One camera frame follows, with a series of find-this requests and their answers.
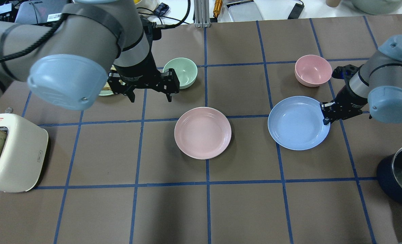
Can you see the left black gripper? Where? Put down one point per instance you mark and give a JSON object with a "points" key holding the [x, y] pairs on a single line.
{"points": [[138, 72]]}

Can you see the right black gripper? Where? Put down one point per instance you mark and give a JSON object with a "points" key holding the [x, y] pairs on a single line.
{"points": [[350, 100]]}

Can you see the blue plate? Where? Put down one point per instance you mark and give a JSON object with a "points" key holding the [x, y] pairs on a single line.
{"points": [[297, 123]]}

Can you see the pink plate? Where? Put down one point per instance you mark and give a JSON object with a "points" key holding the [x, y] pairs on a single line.
{"points": [[202, 133]]}

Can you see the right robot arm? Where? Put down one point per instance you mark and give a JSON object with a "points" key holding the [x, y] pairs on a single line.
{"points": [[377, 83]]}

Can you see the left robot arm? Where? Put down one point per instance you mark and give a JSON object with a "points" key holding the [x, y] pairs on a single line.
{"points": [[93, 42]]}

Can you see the green plate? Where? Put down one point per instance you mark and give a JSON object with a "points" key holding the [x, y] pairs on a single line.
{"points": [[106, 90]]}

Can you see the pink bowl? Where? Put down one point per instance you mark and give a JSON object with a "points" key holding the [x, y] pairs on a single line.
{"points": [[312, 70]]}

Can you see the green bowl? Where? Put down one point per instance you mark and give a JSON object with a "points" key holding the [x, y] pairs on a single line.
{"points": [[185, 69]]}

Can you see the dark blue saucepan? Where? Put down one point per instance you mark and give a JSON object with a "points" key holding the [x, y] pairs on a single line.
{"points": [[389, 176]]}

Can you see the black laptop charger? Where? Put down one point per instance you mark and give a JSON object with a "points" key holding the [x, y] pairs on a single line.
{"points": [[296, 11]]}

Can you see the silver scale tray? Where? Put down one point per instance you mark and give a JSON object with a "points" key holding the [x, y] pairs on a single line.
{"points": [[243, 11]]}

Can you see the cream toaster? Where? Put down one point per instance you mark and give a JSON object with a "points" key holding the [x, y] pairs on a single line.
{"points": [[23, 154]]}

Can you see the aluminium frame post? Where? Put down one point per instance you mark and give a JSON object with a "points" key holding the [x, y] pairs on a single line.
{"points": [[201, 13]]}

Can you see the gold screwdriver handle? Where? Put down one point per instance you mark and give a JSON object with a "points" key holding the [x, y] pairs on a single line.
{"points": [[217, 8]]}

